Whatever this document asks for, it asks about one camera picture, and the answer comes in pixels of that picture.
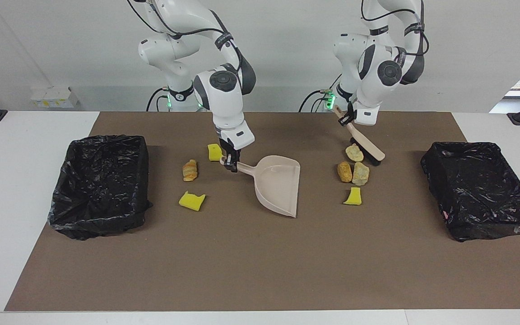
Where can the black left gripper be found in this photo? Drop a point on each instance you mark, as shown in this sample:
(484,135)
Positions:
(348,118)

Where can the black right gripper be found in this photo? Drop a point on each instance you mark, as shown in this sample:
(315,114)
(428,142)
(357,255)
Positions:
(226,149)

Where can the beige brush with black bristles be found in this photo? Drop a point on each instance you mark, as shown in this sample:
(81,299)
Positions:
(366,142)

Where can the tan bread chunk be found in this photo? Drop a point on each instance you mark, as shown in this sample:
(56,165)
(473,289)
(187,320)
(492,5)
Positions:
(354,153)

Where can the beige plastic dustpan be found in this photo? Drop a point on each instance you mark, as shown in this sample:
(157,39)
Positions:
(278,185)

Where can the brown bread roll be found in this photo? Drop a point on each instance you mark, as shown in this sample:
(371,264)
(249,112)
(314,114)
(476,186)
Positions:
(345,172)

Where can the pale greenish bread chunk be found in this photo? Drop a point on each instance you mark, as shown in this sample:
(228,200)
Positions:
(361,174)

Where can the small yellow sponge wedge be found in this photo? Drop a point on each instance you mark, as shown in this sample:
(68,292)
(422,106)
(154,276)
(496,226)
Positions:
(354,197)

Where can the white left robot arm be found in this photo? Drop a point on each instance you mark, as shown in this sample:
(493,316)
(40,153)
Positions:
(377,90)

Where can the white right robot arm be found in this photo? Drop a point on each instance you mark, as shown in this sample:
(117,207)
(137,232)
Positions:
(224,104)

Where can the bin lined with black bag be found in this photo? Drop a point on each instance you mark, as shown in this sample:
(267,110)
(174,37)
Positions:
(102,189)

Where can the black-bagged bin with pink tag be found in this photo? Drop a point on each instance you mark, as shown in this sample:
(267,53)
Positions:
(481,189)

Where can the yellow sponge piece with hole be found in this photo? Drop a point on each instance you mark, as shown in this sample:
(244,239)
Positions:
(214,152)

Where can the striped croissant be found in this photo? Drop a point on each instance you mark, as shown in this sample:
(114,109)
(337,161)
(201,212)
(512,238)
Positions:
(190,170)

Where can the notched yellow sponge piece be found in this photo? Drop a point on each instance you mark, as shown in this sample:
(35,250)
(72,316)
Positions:
(191,201)

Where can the brown table mat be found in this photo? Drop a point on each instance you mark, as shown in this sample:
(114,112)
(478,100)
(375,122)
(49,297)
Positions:
(260,280)

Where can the white wall box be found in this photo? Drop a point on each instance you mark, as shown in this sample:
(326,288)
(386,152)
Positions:
(52,97)

